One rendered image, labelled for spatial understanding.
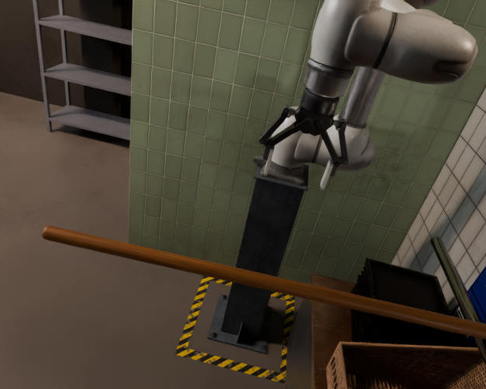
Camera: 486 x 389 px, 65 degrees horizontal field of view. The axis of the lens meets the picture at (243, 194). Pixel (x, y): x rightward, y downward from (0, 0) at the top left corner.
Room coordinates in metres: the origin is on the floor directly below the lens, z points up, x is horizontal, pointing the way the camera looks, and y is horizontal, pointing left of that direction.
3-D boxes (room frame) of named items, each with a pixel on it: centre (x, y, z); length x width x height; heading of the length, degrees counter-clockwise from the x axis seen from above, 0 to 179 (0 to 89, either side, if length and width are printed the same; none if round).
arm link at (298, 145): (1.42, -0.15, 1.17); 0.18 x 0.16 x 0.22; 85
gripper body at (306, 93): (0.78, -0.11, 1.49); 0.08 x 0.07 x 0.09; 89
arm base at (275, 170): (1.42, -0.12, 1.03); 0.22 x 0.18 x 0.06; 87
